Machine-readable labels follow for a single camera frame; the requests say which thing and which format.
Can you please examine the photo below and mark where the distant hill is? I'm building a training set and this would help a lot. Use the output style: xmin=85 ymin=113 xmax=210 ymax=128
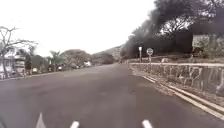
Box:
xmin=91 ymin=43 xmax=125 ymax=65

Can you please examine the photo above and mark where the rectangular road sign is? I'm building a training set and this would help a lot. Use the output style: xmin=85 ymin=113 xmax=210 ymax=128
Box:
xmin=138 ymin=46 xmax=143 ymax=64

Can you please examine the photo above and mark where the grey asphalt road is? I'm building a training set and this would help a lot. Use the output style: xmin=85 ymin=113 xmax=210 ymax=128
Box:
xmin=0 ymin=63 xmax=224 ymax=128

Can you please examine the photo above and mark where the round green tree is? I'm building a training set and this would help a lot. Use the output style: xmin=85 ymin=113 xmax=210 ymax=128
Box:
xmin=60 ymin=48 xmax=92 ymax=69

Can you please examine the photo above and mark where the round road sign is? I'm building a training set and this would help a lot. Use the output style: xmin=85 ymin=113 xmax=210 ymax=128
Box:
xmin=146 ymin=47 xmax=155 ymax=64

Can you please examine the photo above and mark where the vehicle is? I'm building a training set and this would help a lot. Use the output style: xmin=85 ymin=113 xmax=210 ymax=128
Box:
xmin=56 ymin=65 xmax=65 ymax=72

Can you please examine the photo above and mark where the palm tree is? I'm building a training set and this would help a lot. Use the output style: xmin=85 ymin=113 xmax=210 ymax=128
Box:
xmin=46 ymin=50 xmax=66 ymax=73

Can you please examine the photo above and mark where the robot's own part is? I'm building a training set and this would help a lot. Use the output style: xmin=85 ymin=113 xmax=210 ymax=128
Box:
xmin=69 ymin=120 xmax=81 ymax=128
xmin=141 ymin=119 xmax=154 ymax=128

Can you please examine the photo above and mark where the row of dark trees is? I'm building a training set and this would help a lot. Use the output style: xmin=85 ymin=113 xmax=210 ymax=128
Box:
xmin=120 ymin=0 xmax=224 ymax=60

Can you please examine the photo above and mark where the pale kerb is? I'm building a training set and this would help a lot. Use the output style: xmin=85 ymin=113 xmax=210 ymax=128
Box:
xmin=141 ymin=74 xmax=224 ymax=122

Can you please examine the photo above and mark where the white building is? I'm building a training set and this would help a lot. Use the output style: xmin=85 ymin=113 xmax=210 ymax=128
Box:
xmin=0 ymin=49 xmax=27 ymax=80

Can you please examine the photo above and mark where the low stone wall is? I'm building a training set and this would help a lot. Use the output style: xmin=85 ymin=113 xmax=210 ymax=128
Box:
xmin=128 ymin=62 xmax=224 ymax=98

